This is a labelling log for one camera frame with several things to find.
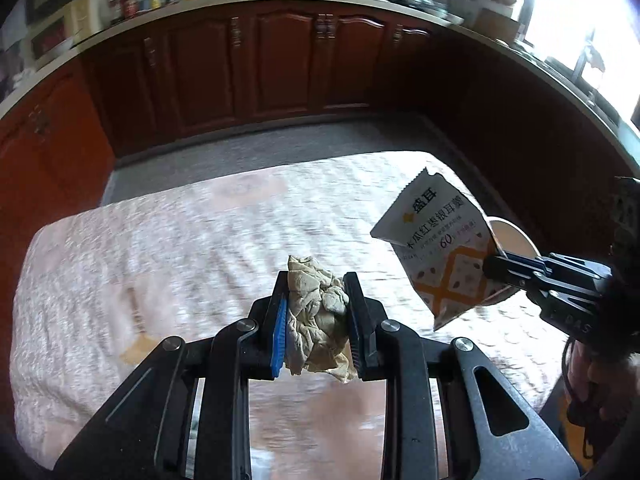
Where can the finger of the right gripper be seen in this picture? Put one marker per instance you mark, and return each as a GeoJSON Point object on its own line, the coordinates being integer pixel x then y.
{"type": "Point", "coordinates": [515, 270]}

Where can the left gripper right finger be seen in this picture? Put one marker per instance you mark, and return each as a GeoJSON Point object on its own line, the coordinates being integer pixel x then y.
{"type": "Point", "coordinates": [370, 345]}

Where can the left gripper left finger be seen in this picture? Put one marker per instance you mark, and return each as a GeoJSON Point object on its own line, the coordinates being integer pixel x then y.
{"type": "Point", "coordinates": [278, 320]}

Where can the beige paper cup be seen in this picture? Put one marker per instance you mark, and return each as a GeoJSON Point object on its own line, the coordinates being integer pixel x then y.
{"type": "Point", "coordinates": [511, 239]}

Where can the beige paper ball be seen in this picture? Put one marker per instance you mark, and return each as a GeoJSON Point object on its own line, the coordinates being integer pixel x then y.
{"type": "Point", "coordinates": [316, 327]}

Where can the white orange snack bag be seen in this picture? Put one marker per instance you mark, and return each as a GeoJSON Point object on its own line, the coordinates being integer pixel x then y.
{"type": "Point", "coordinates": [441, 239]}

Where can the red wooden kitchen cabinets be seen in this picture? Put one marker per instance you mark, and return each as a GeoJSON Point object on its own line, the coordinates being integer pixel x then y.
{"type": "Point", "coordinates": [216, 68]}

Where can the person's right hand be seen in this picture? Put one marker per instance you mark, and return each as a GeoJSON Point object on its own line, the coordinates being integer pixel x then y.
{"type": "Point", "coordinates": [601, 394]}

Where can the pink embroidered tablecloth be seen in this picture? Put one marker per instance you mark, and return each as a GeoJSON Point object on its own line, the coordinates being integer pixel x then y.
{"type": "Point", "coordinates": [100, 289]}

